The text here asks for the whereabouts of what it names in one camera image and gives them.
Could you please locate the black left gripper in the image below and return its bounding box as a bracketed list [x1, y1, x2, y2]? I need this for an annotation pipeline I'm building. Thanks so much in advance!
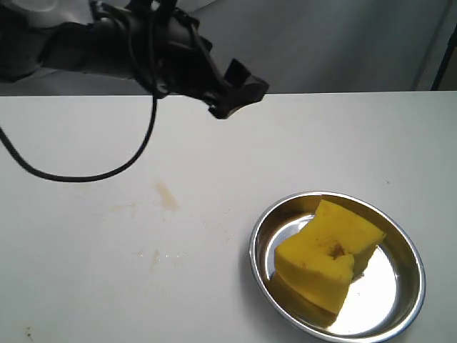
[128, 6, 268, 119]

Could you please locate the yellow sponge block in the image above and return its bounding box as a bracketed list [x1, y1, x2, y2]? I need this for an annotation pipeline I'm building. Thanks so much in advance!
[274, 199, 386, 314]

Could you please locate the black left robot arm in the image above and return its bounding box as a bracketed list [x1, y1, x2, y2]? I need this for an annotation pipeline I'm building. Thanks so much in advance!
[1, 1, 268, 119]

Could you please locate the orange liquid spill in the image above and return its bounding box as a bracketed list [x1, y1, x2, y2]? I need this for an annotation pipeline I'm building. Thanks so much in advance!
[103, 180, 222, 269]

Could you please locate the grey backdrop cloth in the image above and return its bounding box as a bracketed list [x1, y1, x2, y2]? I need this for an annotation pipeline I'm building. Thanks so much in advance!
[1, 1, 450, 96]

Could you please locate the black stand pole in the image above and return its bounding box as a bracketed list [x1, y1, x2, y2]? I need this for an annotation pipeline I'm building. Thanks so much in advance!
[431, 1, 456, 91]

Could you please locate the round stainless steel dish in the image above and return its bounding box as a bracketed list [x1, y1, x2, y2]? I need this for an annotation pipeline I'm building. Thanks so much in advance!
[248, 191, 426, 342]

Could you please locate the black cable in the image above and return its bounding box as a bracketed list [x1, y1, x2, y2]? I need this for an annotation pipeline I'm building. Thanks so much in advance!
[0, 0, 201, 183]

